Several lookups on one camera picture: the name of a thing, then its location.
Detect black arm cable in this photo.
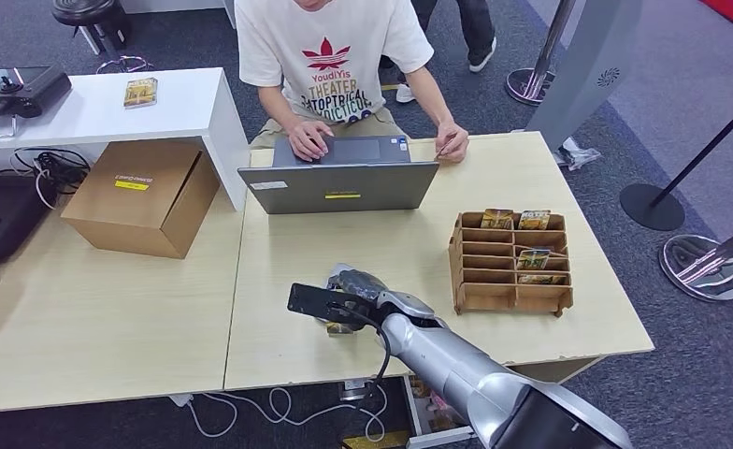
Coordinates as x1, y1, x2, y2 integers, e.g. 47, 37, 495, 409
329, 302, 394, 449

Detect grey floor socket box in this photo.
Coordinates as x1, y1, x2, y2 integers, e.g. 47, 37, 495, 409
339, 379, 371, 402

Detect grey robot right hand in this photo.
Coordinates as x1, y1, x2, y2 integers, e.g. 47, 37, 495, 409
325, 268, 394, 304

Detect pink plastic bag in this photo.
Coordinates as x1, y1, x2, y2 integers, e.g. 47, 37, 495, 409
428, 386, 455, 417

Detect black equipment case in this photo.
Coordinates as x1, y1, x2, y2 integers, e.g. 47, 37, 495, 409
0, 173, 51, 262

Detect brown cardboard box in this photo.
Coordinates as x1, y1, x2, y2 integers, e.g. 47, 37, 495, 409
61, 139, 223, 260

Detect black controller with screen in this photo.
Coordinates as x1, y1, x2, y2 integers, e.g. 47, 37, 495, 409
0, 65, 74, 138

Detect gold room key card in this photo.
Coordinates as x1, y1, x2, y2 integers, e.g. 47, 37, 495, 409
517, 210, 553, 232
480, 208, 516, 231
123, 77, 159, 110
517, 273, 569, 287
514, 248, 553, 272

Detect grey laptop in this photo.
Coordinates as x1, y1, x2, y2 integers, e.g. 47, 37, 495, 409
237, 134, 440, 216

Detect person's right hand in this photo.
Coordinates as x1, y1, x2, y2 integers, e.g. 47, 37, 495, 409
287, 119, 336, 164

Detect grey standing panel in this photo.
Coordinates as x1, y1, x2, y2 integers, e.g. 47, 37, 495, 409
525, 0, 646, 153

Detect person's left hand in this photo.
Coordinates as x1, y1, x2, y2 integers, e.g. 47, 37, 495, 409
434, 122, 470, 165

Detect white power cable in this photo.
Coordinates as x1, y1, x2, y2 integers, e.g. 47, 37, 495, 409
183, 381, 387, 444

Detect coiled purple cable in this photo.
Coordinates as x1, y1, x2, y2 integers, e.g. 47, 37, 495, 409
95, 54, 155, 76

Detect chrome stanchion with mirrored base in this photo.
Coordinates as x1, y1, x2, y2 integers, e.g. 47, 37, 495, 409
658, 218, 733, 303

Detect black cable bundle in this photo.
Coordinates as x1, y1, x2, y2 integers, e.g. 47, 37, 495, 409
9, 147, 92, 195

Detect chrome stanchion post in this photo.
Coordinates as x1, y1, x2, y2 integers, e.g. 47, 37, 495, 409
505, 0, 579, 107

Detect wooden card rack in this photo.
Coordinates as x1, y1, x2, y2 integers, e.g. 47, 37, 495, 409
448, 210, 575, 318

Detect white drawer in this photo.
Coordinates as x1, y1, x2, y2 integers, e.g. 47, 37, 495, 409
403, 374, 485, 449

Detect black round stool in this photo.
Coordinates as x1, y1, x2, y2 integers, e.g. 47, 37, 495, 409
51, 0, 129, 57

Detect yellow floor tape strip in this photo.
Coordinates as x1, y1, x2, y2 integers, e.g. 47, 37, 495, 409
341, 430, 408, 449

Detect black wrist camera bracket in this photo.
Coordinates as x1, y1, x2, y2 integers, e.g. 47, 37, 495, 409
287, 282, 381, 326

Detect white desk shelf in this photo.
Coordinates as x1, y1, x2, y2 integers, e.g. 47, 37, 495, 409
0, 67, 252, 213

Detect crumpled clear plastic wrap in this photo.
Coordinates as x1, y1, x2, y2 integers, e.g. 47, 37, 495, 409
552, 136, 603, 171

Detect person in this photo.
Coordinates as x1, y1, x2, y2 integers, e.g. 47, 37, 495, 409
235, 0, 470, 166

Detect black stanchion post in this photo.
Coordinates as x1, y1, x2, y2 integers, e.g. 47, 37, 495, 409
619, 89, 733, 232

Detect grey card reader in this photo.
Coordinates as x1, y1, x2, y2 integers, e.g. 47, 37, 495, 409
313, 262, 367, 333

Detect standing person's legs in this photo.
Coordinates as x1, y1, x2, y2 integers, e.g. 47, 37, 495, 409
395, 0, 499, 105

